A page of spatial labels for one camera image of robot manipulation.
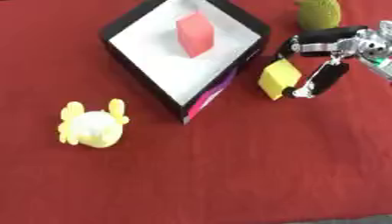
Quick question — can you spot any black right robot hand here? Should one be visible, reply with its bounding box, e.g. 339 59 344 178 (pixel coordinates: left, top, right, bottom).
276 24 391 99

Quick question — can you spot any yellow block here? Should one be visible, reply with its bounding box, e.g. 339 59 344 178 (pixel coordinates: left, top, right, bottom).
257 58 304 102

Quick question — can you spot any black box with white inside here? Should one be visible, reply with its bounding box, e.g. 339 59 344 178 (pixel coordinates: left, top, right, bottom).
98 0 273 126

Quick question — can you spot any green soft toy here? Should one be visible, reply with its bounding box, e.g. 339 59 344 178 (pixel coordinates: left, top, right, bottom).
294 0 343 31

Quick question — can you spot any red block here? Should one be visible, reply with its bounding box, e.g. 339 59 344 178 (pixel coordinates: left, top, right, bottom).
174 10 216 59

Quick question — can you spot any yellow and white soft toy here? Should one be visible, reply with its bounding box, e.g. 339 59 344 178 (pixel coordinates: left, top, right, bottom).
56 98 132 149

